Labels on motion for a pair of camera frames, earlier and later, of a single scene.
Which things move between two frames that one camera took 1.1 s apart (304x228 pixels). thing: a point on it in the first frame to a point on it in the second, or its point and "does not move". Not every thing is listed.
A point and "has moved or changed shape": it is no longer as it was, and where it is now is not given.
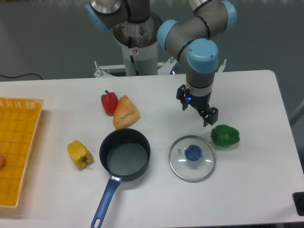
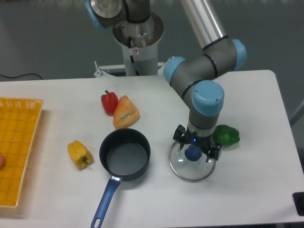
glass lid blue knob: x=193 y=152 has moved or changed shape
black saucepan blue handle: x=125 y=154 does not move
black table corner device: x=298 y=197 does not move
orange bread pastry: x=125 y=113 does not move
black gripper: x=202 y=103 to x=193 y=138
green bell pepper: x=224 y=135 does not move
